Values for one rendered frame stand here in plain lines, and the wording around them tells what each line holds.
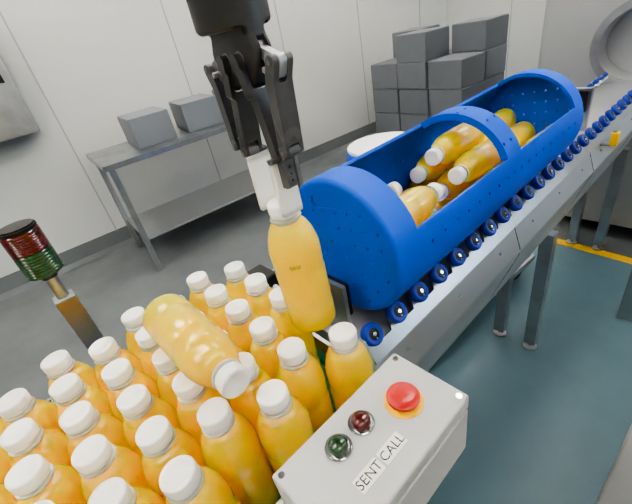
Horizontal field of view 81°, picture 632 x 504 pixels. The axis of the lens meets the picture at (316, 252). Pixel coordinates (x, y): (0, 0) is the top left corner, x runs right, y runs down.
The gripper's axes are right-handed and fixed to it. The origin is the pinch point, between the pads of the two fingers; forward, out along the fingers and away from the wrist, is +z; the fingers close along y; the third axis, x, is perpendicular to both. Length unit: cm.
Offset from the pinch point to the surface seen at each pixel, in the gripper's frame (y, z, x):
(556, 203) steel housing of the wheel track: -4, 45, -96
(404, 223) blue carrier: -3.3, 14.8, -20.5
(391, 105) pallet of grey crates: 244, 80, -339
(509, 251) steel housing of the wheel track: -4, 44, -64
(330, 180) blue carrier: 8.8, 7.5, -16.8
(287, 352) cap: -3.7, 20.7, 7.2
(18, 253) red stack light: 43, 9, 28
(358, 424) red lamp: -18.2, 19.9, 9.2
